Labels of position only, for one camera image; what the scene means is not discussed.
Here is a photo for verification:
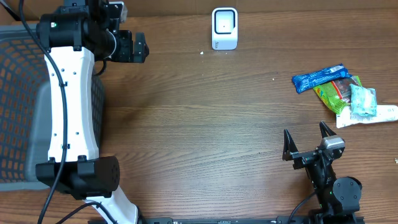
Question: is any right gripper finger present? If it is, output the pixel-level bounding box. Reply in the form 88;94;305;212
319;121;336;138
282;129;299;161

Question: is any green snack bag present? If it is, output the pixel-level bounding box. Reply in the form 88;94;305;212
313;76;362;114

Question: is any teal snack packet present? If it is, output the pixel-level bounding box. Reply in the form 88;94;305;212
350;84;377;117

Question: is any blue snack packet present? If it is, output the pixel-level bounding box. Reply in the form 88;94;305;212
292;63;352;94

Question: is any white cosmetic tube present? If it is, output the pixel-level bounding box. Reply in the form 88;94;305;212
336;105;397;128

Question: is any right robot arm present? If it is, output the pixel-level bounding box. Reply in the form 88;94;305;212
282;121;364;223

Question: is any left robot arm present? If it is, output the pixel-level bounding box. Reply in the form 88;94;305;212
35;1;149;223

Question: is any white barcode scanner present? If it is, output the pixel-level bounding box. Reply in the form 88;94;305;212
211;7;238;50

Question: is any grey plastic shopping basket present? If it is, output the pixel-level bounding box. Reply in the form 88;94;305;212
1;26;104;191

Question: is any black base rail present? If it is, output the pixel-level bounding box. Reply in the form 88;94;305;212
136;216;365;224

